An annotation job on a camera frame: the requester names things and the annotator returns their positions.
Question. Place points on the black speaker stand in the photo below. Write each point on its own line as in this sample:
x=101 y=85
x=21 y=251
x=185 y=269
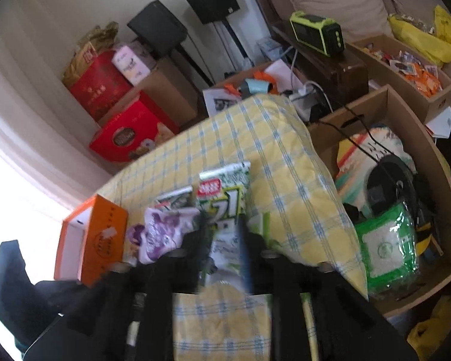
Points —
x=227 y=41

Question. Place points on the red cookie gift box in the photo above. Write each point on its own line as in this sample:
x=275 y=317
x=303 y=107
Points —
x=135 y=131

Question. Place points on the large green seaweed packet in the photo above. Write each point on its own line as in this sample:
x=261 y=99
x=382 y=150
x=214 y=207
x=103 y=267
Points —
x=225 y=203

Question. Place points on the plain white paper sheet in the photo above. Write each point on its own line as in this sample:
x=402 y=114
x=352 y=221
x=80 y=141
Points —
x=280 y=71

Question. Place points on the small white box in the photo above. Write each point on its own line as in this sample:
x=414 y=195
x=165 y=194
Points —
x=441 y=122

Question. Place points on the crumpled yellow bag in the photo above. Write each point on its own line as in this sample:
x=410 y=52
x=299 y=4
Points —
x=436 y=327

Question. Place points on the yellow plaid tablecloth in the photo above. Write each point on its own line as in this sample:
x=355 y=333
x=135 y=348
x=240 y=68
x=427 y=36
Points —
x=278 y=150

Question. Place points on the gold paper bag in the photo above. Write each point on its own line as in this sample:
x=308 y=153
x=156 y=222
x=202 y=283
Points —
x=94 y=39

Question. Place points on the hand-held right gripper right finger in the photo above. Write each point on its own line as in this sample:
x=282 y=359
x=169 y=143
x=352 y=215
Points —
x=245 y=248

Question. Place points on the plain red gift box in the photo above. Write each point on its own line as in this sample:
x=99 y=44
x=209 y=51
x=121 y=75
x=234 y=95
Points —
x=97 y=86

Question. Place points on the low cardboard box with papers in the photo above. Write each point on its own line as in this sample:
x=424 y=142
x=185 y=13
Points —
x=225 y=79

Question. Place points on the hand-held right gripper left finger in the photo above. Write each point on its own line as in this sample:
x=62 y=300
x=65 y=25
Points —
x=205 y=240

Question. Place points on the purple snack packet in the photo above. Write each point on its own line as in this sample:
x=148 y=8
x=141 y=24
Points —
x=161 y=229

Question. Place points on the large black speaker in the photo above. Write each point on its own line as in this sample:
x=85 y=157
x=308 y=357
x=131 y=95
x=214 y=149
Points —
x=158 y=26

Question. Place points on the pile of orange snack packets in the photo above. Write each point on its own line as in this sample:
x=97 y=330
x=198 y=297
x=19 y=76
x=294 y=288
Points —
x=421 y=75

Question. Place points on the green white plastic packet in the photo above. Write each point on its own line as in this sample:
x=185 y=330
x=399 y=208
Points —
x=387 y=248

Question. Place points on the large open cardboard box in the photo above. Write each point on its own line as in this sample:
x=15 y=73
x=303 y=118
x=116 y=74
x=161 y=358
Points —
x=406 y=120

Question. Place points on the colourful striped bag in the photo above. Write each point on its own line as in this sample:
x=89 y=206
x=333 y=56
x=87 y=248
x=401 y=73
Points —
x=355 y=165

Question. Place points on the orange cardboard box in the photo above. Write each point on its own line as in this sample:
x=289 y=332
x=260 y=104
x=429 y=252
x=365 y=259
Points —
x=105 y=233

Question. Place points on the closed brown cardboard box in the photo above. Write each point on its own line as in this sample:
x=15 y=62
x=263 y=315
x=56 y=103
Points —
x=173 y=90

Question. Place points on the yellow black tool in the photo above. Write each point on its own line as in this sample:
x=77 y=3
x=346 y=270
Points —
x=424 y=244

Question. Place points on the light blue white box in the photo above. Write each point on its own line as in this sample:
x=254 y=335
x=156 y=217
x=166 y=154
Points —
x=268 y=49

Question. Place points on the small green seaweed packet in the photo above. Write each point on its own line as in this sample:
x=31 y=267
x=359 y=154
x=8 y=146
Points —
x=174 y=197

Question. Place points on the white power strip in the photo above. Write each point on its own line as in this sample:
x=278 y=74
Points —
x=304 y=92

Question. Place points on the printed paper sheet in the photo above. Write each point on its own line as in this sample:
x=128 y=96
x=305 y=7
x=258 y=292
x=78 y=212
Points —
x=221 y=103

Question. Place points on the white purple tissue pack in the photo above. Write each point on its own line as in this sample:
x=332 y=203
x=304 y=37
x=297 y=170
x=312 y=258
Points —
x=131 y=64

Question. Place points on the green black portable radio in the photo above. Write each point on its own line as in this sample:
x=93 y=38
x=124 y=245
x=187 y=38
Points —
x=310 y=32

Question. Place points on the cardboard box of snacks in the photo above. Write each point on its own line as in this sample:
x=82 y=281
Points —
x=432 y=103

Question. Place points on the black round device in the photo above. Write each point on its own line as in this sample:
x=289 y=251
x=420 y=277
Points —
x=392 y=180

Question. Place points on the yellow plastic bag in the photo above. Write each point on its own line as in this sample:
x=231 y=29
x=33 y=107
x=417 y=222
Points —
x=417 y=37
x=447 y=22

